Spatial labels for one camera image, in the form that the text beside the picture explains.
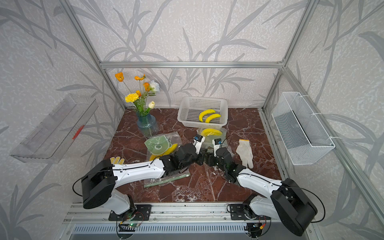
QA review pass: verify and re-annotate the yellow work glove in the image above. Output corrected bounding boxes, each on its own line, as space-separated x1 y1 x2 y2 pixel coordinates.
110 157 125 165

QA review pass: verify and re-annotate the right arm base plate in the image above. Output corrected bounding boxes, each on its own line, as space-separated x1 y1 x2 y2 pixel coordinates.
227 204 271 221

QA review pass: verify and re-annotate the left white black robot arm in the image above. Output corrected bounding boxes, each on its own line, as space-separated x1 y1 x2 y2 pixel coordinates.
80 143 202 215

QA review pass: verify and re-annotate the yellow banana taken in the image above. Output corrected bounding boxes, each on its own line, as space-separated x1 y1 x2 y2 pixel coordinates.
205 114 221 123
199 109 216 122

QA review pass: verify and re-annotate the artificial flower bouquet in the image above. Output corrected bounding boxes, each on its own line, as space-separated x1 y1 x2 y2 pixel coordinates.
115 72 160 117

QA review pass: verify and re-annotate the zip-top bag with bananas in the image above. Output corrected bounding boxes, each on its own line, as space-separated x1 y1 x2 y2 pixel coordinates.
197 128 228 152
144 132 191 188

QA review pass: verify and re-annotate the white work glove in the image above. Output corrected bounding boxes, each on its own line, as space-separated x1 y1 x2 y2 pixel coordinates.
236 139 254 169

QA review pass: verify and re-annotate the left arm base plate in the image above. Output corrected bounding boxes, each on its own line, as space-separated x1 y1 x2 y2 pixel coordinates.
108 204 152 222

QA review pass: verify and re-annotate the blue glass vase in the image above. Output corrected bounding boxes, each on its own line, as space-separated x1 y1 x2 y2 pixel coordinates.
137 113 159 138

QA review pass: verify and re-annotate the aluminium front rail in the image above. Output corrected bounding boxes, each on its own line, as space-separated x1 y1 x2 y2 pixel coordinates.
61 201 317 224

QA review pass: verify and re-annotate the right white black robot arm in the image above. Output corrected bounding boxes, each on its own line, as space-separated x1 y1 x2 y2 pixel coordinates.
203 148 318 236

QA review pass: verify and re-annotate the white plastic basket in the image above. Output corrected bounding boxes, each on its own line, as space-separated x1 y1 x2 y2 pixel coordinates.
178 97 228 129

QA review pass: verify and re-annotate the clear acrylic wall shelf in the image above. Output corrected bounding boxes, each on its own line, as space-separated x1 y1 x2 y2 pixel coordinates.
10 94 99 164

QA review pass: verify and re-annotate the white wire mesh basket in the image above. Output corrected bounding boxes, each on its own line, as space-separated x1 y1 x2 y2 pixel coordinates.
272 92 335 166

